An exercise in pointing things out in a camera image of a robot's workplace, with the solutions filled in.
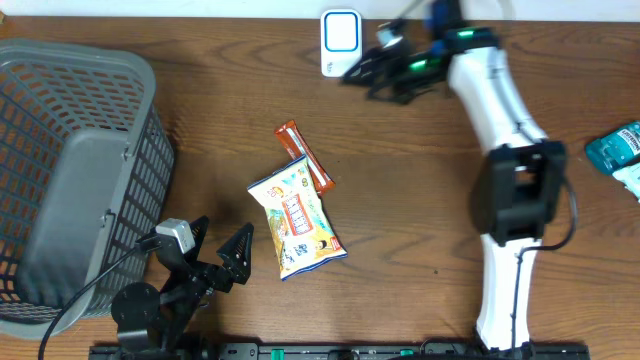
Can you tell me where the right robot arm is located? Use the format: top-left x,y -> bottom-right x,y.
342,1 -> 571,359

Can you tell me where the teal wet wipes pack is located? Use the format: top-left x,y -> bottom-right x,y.
612,162 -> 640,201

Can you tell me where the grey plastic shopping basket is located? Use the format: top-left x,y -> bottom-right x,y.
1,39 -> 175,340

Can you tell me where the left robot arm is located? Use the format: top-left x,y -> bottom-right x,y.
111,216 -> 254,359

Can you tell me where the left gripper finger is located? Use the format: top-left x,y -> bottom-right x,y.
187,216 -> 209,260
217,223 -> 254,285

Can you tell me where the red snack bar wrapper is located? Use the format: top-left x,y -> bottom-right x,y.
274,120 -> 336,195

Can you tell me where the blue mouthwash bottle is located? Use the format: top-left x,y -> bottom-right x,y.
585,121 -> 639,175

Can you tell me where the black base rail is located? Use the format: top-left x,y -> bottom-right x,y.
88,341 -> 591,360

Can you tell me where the yellow snack bag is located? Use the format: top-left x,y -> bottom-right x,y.
247,156 -> 348,281

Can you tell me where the white barcode scanner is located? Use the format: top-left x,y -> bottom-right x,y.
320,9 -> 362,78

